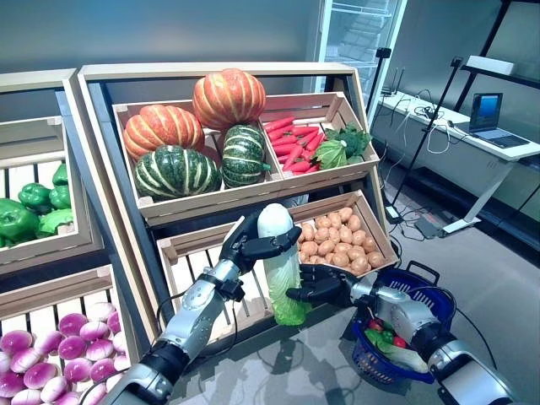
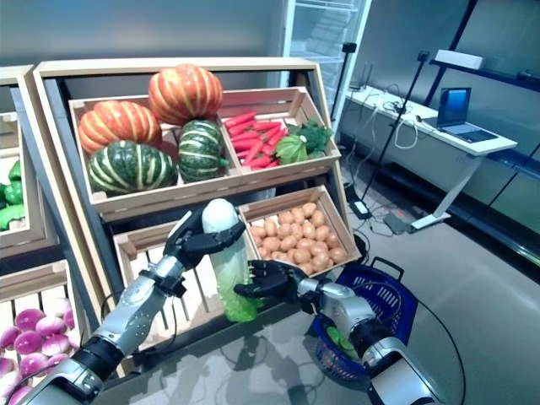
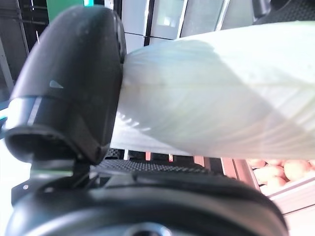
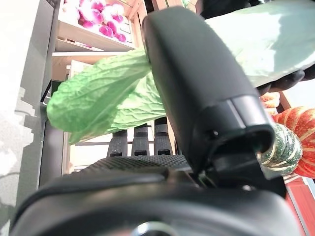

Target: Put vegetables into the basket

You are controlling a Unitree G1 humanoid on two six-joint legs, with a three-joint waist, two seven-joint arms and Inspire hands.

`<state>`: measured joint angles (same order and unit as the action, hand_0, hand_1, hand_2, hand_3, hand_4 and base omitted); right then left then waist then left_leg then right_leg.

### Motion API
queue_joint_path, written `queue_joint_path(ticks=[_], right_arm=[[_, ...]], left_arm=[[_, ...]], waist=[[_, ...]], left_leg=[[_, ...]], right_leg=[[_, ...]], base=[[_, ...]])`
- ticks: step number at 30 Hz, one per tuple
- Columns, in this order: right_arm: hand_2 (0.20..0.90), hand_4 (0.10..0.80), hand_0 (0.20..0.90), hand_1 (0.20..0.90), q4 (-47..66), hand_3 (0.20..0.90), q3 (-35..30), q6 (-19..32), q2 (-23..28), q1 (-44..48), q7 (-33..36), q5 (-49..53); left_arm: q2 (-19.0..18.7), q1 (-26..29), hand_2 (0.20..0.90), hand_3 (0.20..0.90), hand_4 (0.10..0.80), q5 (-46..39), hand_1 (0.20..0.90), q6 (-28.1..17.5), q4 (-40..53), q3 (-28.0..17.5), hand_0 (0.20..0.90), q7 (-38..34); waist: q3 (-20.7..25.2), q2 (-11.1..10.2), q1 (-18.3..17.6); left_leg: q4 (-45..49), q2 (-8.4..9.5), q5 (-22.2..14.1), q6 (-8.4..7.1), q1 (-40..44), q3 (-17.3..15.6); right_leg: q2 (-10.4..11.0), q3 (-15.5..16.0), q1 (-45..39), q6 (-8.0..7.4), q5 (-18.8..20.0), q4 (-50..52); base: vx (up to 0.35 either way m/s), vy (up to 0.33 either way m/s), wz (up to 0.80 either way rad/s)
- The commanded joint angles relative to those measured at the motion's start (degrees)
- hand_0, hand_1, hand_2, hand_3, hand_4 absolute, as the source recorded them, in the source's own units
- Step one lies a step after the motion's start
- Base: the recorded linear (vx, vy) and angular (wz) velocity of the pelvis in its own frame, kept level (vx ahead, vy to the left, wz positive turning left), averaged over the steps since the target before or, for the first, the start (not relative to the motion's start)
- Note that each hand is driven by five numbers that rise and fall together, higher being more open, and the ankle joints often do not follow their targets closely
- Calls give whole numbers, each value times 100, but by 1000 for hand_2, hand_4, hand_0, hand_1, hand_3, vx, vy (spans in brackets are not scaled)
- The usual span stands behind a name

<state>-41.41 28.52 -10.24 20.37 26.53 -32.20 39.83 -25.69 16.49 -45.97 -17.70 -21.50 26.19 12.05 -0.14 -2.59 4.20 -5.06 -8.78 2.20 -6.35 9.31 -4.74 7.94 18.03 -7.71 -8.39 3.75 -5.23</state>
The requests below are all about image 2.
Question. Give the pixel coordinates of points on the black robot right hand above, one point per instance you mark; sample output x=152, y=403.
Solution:
x=276, y=282

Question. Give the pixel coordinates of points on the white desk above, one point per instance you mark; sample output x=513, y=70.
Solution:
x=485, y=145

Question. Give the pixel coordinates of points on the wooden pepper crate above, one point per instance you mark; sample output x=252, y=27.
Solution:
x=21, y=236

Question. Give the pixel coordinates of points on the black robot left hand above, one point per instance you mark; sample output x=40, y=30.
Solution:
x=206, y=242

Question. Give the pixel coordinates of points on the dark green leafy vegetable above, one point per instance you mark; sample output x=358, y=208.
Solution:
x=314, y=135

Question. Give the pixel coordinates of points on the glass door refrigerator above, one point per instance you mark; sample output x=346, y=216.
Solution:
x=325, y=50

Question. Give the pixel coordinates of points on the wooden turnip crate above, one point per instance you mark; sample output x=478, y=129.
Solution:
x=34, y=276

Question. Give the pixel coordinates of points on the wooden potato crate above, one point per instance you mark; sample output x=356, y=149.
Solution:
x=278, y=200

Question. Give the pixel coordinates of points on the black tripod sensor stand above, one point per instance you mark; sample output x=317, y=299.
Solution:
x=350, y=47
x=410, y=84

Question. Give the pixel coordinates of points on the blue plastic shopping basket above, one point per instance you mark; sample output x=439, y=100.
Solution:
x=358, y=272

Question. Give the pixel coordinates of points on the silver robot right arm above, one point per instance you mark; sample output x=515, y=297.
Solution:
x=350, y=304

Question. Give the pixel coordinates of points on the small green striped pumpkin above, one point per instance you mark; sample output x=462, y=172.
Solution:
x=202, y=152

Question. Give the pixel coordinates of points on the wooden pumpkin crate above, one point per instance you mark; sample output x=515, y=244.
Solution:
x=147, y=200

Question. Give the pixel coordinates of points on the black power adapter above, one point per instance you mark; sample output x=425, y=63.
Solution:
x=362, y=209

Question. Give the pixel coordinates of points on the napa cabbage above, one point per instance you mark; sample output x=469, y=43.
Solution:
x=232, y=263
x=341, y=341

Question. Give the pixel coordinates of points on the open laptop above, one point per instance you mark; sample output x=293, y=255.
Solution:
x=453, y=105

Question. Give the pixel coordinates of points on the red carrot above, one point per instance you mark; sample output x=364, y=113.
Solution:
x=260, y=162
x=240, y=128
x=245, y=144
x=277, y=137
x=244, y=136
x=240, y=120
x=266, y=125
x=253, y=152

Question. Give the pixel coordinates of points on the grey power strip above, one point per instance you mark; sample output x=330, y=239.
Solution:
x=397, y=221

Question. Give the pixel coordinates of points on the purple turnip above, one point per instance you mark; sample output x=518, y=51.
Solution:
x=8, y=338
x=28, y=342
x=50, y=327
x=34, y=365
x=55, y=346
x=29, y=320

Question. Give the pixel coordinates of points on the blue metal rack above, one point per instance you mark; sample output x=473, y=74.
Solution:
x=506, y=75

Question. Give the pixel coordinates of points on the brown potato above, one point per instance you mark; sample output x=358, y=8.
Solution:
x=286, y=217
x=302, y=256
x=337, y=255
x=309, y=209
x=320, y=260
x=271, y=228
x=289, y=243
x=322, y=233

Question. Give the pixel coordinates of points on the round green cabbage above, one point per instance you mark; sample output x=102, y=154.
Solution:
x=291, y=149

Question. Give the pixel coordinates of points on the wooden vegetable display stand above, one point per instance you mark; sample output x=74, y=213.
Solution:
x=12, y=71
x=169, y=66

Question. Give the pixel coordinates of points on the green bell pepper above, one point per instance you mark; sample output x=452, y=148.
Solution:
x=12, y=217
x=13, y=192
x=14, y=171

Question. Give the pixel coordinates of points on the wooden carrot crate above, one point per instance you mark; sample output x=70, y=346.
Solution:
x=287, y=171

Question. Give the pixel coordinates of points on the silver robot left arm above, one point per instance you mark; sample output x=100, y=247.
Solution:
x=131, y=308

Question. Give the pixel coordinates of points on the black router with antennas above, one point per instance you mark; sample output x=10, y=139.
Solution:
x=358, y=87

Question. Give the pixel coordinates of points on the white flat box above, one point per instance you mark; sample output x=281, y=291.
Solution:
x=460, y=59

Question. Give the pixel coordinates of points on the wooden cabbage crate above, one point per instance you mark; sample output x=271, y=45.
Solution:
x=190, y=329

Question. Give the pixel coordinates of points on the orange striped pumpkin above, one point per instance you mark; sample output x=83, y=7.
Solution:
x=185, y=95
x=118, y=126

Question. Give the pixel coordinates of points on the large green striped pumpkin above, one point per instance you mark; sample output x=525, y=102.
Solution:
x=133, y=169

